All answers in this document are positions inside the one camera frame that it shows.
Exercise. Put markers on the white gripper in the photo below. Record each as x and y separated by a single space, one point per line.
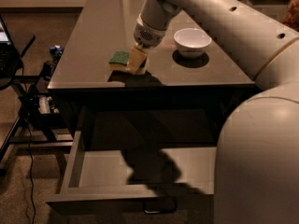
147 36

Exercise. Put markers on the green and yellow sponge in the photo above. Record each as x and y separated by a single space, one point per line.
119 61

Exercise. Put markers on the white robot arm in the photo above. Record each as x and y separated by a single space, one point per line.
257 157

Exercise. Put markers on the open grey top drawer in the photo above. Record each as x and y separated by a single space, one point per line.
121 159

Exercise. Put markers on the white bowl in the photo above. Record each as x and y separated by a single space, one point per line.
191 42

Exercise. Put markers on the grey desk cabinet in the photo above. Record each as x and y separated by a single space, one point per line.
83 78

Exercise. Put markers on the blue capped bottle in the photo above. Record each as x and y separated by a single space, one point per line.
56 53

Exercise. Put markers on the laptop on stand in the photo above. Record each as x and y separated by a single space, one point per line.
10 59

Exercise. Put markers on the black folding stand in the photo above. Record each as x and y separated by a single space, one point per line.
28 89

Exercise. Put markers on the glass jar of snacks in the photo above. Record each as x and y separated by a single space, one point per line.
291 17

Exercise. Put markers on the metal drawer handle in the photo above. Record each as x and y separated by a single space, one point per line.
160 206

